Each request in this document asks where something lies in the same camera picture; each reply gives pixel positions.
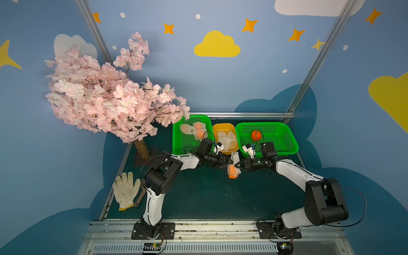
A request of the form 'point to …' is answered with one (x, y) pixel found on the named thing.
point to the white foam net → (223, 139)
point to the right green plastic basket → (285, 143)
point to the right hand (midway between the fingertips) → (238, 164)
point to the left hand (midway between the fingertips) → (233, 161)
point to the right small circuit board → (285, 248)
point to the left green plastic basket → (187, 134)
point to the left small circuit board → (152, 246)
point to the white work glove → (125, 190)
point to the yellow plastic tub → (226, 127)
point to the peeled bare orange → (256, 135)
